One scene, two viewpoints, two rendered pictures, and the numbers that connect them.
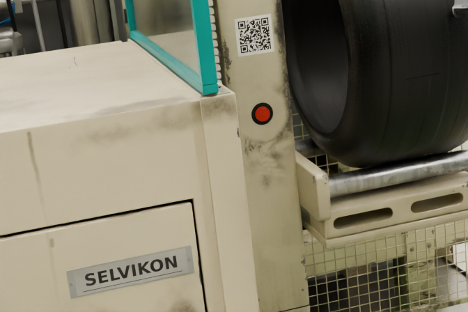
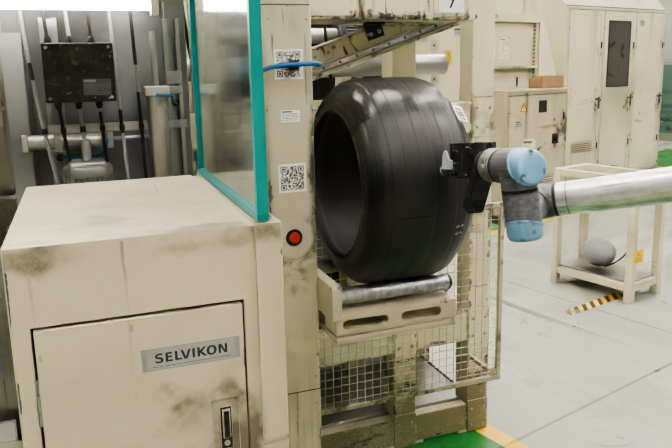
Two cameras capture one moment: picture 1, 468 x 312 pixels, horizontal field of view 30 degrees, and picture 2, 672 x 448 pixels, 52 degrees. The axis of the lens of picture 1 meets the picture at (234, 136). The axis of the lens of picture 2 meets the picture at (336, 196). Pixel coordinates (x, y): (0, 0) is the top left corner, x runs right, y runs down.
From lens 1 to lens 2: 0.05 m
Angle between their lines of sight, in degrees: 8
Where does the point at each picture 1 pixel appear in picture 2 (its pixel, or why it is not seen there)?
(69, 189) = (149, 286)
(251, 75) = (287, 208)
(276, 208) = (300, 311)
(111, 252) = (177, 337)
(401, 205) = (394, 314)
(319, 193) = (333, 301)
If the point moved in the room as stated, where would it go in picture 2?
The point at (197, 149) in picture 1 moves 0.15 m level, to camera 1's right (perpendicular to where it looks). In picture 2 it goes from (249, 262) to (344, 257)
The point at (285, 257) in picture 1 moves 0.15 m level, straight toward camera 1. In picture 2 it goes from (304, 349) to (305, 373)
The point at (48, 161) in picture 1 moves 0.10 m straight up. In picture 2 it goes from (134, 264) to (129, 197)
